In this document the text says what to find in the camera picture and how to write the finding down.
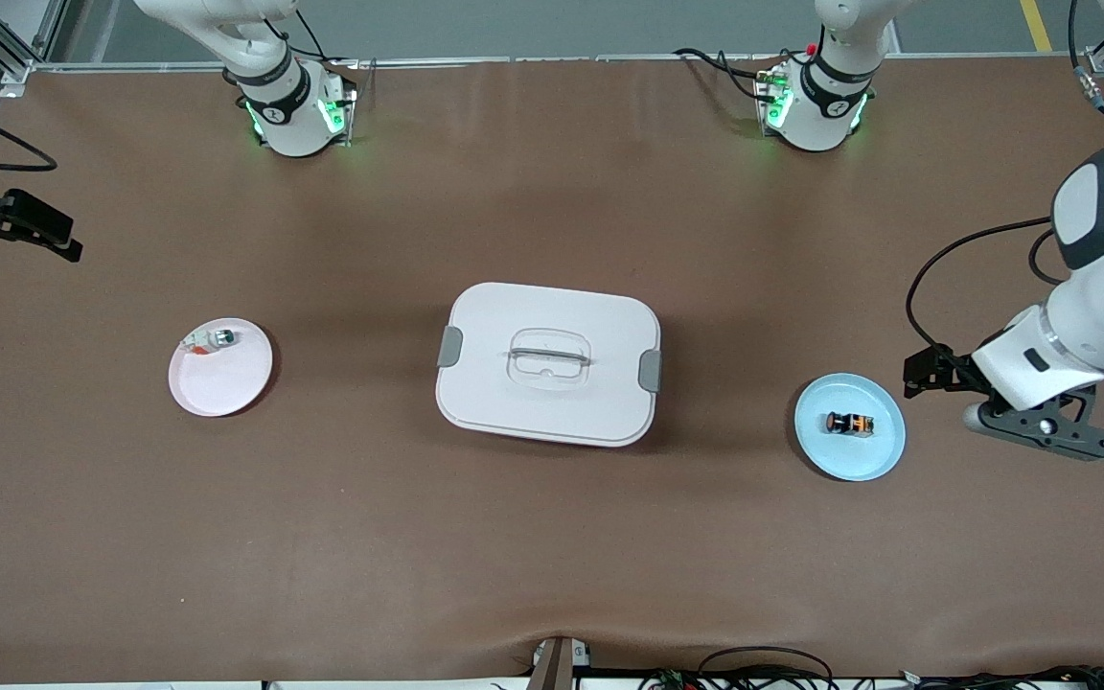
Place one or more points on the orange black push-button switch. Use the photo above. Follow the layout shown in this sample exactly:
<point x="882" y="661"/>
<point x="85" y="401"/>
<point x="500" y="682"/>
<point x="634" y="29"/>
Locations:
<point x="849" y="424"/>

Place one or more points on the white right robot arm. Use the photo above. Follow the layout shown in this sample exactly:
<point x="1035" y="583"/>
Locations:
<point x="284" y="120"/>

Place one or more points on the grey box lid latch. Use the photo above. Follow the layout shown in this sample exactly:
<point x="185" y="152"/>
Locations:
<point x="650" y="371"/>
<point x="449" y="347"/>

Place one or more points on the white lidded storage box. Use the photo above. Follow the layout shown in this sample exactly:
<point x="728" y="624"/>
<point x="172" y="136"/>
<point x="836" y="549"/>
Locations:
<point x="552" y="412"/>

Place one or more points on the light blue round plate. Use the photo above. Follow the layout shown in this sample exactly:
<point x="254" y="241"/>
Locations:
<point x="849" y="460"/>

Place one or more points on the pale pink round plate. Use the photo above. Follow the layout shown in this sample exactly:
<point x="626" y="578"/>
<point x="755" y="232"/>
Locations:
<point x="221" y="383"/>

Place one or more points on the brown table cover sheet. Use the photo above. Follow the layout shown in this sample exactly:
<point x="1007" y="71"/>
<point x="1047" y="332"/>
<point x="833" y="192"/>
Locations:
<point x="552" y="556"/>

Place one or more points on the aluminium frame strut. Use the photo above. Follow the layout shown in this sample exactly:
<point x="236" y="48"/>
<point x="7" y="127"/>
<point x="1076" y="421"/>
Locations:
<point x="6" y="53"/>

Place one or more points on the green white push-button switch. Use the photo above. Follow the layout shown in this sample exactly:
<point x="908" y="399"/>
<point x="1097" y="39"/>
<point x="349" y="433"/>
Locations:
<point x="217" y="339"/>

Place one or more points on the metal table edge rail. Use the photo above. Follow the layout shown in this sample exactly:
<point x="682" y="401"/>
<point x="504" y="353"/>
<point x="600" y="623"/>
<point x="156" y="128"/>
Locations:
<point x="562" y="59"/>

